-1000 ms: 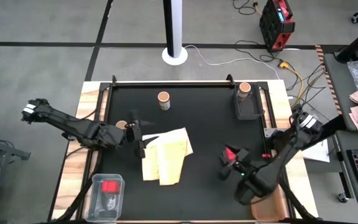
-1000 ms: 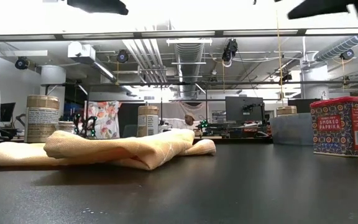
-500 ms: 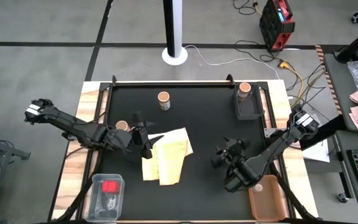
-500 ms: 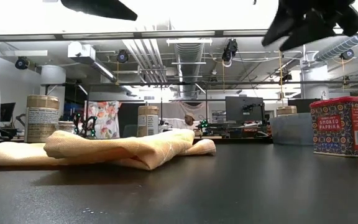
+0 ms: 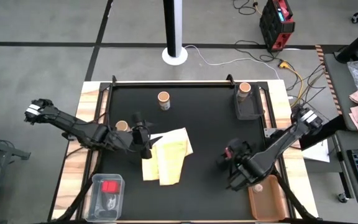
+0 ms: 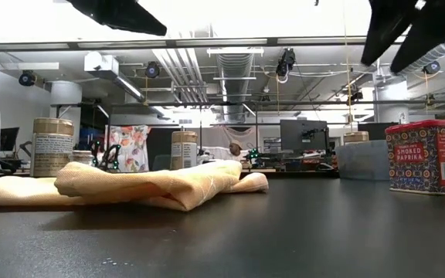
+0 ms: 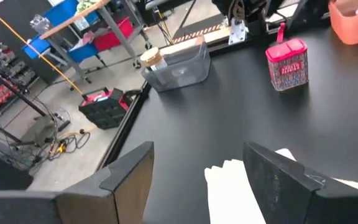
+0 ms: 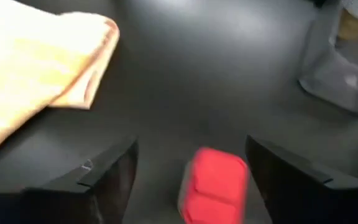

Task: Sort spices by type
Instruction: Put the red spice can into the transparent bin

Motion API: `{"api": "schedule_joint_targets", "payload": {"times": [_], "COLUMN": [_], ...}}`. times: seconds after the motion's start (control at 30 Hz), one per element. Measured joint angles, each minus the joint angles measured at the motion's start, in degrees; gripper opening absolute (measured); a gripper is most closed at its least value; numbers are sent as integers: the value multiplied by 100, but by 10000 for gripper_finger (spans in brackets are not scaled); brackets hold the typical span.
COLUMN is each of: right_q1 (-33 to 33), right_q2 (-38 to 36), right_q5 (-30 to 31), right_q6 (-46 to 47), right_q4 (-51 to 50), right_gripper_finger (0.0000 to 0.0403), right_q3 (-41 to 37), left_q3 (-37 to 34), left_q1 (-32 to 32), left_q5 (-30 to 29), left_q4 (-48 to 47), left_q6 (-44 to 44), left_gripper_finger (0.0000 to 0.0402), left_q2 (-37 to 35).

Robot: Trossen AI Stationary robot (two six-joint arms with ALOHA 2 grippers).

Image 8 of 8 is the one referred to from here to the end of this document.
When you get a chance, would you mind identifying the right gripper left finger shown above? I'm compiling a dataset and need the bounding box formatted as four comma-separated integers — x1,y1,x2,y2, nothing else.
0,135,140,224

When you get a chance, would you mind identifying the red smoked paprika tin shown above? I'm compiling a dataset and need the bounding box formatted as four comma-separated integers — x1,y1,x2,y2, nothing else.
177,146,250,224

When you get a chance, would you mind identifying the dark grey translucent bin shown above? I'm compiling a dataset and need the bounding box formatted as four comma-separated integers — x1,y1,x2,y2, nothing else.
298,0,358,119

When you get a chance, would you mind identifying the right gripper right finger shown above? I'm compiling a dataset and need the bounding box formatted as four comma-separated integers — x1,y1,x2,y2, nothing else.
246,134,358,224

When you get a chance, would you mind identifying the yellow folded cloth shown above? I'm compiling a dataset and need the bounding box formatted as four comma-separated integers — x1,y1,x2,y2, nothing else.
0,0,121,161

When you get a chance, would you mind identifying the black table mat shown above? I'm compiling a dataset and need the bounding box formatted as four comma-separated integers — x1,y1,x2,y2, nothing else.
0,0,358,224

